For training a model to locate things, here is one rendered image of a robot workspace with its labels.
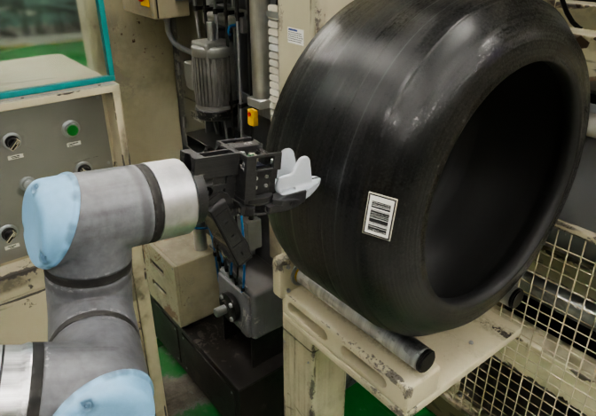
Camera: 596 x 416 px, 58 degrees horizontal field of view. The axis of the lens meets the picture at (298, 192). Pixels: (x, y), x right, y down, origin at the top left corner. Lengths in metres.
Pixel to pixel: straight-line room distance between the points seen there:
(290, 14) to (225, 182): 0.52
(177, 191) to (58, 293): 0.16
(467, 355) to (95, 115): 0.94
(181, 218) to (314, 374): 0.92
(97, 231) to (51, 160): 0.74
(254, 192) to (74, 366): 0.28
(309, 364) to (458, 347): 0.42
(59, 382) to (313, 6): 0.77
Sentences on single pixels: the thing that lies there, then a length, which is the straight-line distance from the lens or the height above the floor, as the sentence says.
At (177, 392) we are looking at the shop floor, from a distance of 2.22.
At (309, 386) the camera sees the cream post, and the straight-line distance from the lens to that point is 1.50.
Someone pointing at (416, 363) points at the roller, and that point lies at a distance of 0.99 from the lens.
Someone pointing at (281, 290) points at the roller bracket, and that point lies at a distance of 1.17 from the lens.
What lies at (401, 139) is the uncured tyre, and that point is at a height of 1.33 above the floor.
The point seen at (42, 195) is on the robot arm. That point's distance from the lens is 0.57.
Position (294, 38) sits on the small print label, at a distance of 1.10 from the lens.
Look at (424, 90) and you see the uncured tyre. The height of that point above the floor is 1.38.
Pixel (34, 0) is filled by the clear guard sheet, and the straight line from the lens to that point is 1.21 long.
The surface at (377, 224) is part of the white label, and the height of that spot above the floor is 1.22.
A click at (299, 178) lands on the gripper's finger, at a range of 0.72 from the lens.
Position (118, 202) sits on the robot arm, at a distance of 0.58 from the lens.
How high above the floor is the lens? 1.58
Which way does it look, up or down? 26 degrees down
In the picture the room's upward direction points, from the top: straight up
